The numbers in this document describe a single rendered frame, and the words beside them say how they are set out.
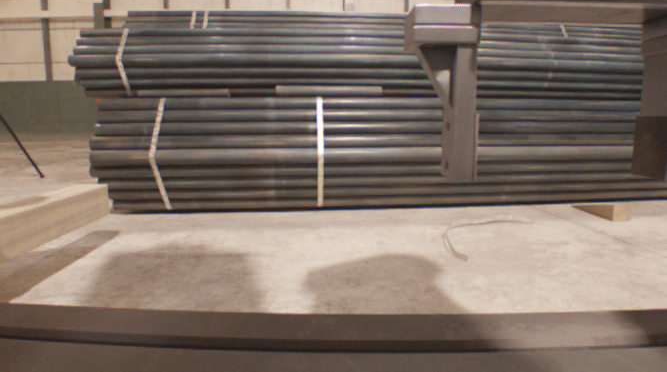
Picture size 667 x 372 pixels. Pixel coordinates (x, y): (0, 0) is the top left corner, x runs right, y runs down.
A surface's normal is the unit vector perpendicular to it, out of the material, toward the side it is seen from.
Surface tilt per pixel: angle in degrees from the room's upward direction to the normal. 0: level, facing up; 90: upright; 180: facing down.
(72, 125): 90
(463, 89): 90
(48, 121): 90
